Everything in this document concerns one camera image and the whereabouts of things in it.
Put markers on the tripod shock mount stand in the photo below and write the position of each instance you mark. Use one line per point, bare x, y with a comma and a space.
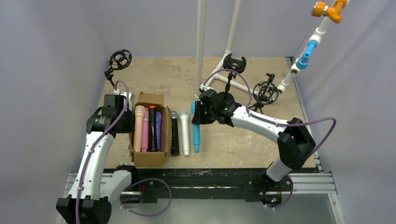
118, 60
264, 93

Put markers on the blue microphone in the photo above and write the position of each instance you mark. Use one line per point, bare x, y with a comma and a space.
196, 129

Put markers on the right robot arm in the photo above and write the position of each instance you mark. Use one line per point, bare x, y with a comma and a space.
295, 143

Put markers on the black sparkly microphone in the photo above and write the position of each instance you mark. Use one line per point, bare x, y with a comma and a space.
175, 151

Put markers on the round base mic stand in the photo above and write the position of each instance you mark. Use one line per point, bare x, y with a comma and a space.
236, 65

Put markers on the PVC pipe with coloured fittings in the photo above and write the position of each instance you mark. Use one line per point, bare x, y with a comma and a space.
330, 13

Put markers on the black microphone orange cap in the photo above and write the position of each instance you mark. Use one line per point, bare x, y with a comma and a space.
152, 129

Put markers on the cardboard box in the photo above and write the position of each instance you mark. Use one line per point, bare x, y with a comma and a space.
153, 159

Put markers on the aluminium rail frame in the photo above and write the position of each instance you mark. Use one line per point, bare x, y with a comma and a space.
302, 183

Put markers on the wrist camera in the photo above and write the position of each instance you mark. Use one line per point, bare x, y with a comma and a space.
203, 88
128, 98

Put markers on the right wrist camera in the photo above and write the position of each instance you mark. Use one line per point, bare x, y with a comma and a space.
203, 88

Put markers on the purple microphone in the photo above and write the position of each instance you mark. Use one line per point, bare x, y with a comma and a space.
158, 130

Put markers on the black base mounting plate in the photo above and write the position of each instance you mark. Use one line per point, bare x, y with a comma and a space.
248, 184

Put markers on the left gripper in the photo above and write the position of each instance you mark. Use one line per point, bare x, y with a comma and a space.
126, 122

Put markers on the pink microphone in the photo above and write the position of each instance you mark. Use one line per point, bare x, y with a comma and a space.
145, 131

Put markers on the beige microphone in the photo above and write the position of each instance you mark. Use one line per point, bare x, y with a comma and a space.
139, 116

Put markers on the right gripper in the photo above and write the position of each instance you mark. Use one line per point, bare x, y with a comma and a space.
200, 112

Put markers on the white PVC pipe frame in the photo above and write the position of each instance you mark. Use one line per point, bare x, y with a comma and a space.
200, 44

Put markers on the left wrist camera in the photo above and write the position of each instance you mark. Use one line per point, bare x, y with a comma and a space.
128, 98

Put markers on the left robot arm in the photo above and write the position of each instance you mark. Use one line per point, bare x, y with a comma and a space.
89, 201

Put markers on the white microphone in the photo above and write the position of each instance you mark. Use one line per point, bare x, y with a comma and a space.
184, 116

